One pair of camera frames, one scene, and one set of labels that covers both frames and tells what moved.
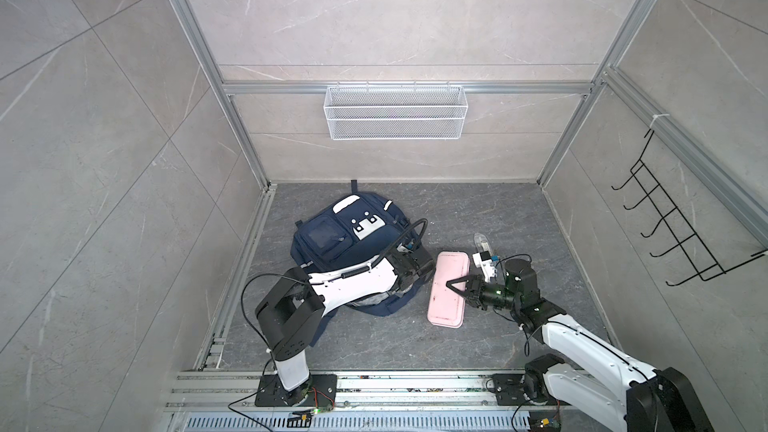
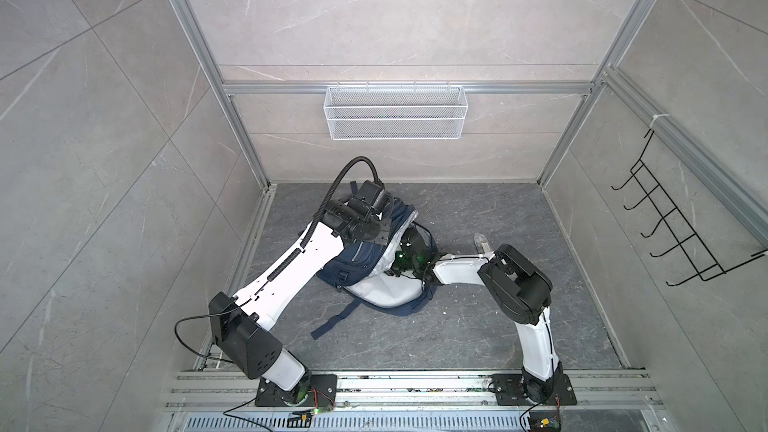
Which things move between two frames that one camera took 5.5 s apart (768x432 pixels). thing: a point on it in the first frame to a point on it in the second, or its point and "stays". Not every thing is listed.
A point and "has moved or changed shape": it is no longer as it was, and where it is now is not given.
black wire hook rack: [705, 263] stays
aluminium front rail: [225, 401] stays
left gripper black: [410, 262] to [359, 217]
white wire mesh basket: [360, 113] stays
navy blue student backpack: [357, 229] has moved or changed shape
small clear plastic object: [482, 242] stays
